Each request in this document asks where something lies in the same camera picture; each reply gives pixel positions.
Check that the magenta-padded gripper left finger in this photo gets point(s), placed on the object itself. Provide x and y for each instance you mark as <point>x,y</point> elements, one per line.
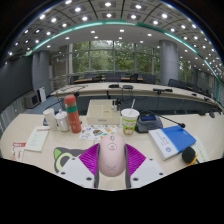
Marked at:
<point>90,158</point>

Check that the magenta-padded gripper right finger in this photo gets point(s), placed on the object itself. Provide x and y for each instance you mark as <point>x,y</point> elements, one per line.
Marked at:
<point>135,159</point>

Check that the pink computer mouse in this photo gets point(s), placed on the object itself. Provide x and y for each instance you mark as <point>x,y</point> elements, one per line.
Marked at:
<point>112,156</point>

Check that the cat-face mouse pad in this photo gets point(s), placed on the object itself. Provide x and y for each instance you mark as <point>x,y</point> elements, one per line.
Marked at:
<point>65,155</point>

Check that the colourful sticker sheet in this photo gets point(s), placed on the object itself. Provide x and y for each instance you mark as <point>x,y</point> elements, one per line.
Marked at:
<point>95,132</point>

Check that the green-printed paper cup with straw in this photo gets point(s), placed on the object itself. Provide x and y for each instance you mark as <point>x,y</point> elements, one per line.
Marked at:
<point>129,121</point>

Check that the blue and white book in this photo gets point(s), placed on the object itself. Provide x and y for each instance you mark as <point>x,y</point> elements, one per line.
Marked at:
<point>175,140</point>

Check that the white lidded mug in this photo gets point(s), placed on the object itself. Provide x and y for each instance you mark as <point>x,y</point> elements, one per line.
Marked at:
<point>62,121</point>

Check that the red bottle with green band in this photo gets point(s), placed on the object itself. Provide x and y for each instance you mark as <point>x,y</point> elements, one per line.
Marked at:
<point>73,115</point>

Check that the beige plastic organiser box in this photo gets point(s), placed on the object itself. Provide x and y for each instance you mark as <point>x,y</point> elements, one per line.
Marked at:
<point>103,113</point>

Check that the black handheld microphone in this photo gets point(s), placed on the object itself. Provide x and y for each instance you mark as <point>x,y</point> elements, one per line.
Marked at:
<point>188,155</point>

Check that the plain white paper cup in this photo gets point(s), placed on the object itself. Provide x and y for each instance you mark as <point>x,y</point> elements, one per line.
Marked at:
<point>50,120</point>

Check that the white sheet with red header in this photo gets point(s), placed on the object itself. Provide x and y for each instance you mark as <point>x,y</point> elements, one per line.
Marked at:
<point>37,138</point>

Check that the long curved conference table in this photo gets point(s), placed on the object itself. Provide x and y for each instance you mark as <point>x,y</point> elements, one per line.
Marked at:
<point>100,88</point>

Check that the white upright panel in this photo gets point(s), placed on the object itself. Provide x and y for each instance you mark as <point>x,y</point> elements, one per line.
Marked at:
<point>42,94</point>

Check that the grey boxy monitor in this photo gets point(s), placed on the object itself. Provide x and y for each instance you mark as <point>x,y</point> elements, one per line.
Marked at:
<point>32,100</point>

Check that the row of dark chairs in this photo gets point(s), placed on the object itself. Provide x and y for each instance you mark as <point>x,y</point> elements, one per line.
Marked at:
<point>113,78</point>

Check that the ceiling lights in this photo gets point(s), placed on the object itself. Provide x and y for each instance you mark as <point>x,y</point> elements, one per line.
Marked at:
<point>108,4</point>

